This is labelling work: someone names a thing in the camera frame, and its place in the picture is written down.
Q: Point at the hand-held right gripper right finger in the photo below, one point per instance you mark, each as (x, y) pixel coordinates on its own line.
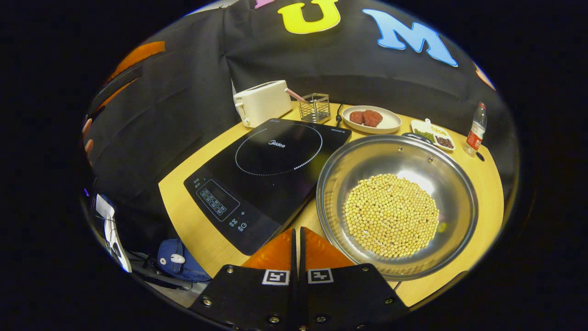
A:
(349, 294)

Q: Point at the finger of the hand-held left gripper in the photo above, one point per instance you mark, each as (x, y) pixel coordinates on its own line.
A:
(117, 85)
(138, 54)

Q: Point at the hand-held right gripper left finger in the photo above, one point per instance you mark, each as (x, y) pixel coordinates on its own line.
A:
(248, 294)

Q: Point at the black induction cooktop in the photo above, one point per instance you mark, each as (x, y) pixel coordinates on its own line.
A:
(275, 184)

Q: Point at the stainless steel pot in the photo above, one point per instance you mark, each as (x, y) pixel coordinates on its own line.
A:
(367, 161)

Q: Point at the blue bag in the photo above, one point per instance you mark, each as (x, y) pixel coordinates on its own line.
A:
(193, 271)

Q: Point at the pile of soybeans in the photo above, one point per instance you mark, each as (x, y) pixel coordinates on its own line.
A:
(390, 216)

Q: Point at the white toaster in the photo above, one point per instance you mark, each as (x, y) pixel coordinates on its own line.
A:
(262, 103)

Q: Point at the pink striped stick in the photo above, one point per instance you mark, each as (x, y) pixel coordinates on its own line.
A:
(294, 94)

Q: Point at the white oval plate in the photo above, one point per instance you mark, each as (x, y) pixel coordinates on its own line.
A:
(390, 123)

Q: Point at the green mung beans heap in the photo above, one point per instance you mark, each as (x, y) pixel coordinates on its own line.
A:
(425, 134)

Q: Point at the raw red meat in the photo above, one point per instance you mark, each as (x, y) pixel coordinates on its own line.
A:
(367, 118)

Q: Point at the dark red beans heap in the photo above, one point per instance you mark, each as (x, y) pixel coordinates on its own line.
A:
(444, 142)

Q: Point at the white divided dish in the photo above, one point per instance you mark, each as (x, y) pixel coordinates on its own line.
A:
(415, 125)

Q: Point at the small yellow beans heap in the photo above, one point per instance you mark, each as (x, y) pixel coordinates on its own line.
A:
(439, 131)

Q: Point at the clear water bottle red label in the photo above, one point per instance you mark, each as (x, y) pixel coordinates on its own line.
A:
(475, 133)

